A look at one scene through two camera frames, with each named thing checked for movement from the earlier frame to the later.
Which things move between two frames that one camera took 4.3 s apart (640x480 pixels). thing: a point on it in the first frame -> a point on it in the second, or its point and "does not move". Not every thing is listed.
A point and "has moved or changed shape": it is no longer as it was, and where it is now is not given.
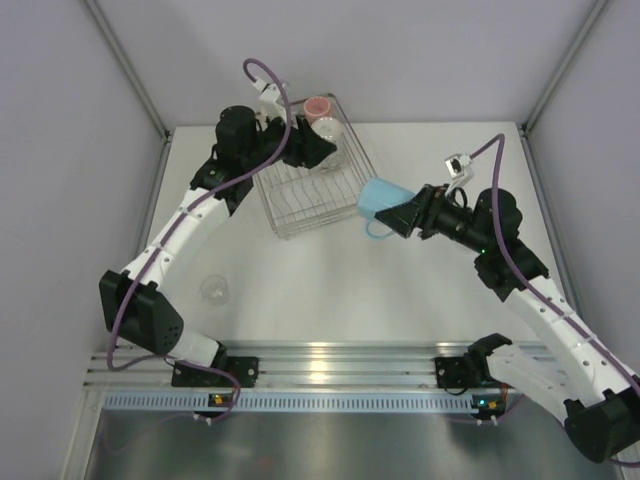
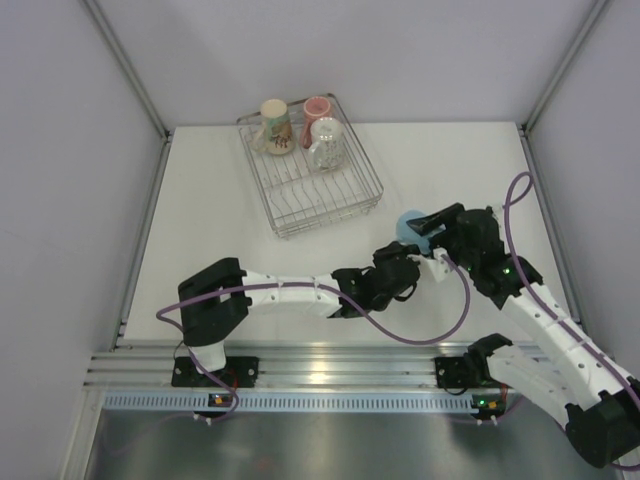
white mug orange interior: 332,130 does not move
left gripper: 305,143 -> 391,249
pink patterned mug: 316,108 does not move
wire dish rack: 299,198 does not move
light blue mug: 377,194 has moved or changed shape
